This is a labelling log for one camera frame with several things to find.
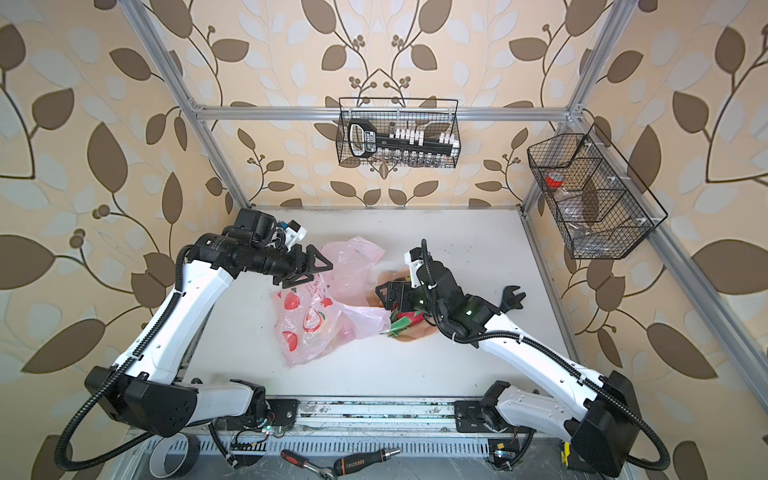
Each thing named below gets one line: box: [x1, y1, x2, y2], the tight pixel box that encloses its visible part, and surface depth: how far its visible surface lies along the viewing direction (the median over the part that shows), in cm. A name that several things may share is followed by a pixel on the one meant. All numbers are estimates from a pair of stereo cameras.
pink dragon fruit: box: [379, 311, 425, 337], surface depth 84 cm
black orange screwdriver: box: [334, 448, 401, 476], surface depth 68 cm
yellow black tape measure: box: [561, 442, 571, 467], surface depth 69 cm
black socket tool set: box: [348, 118, 460, 166], surface depth 86 cm
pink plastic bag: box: [271, 236, 392, 368], surface depth 79 cm
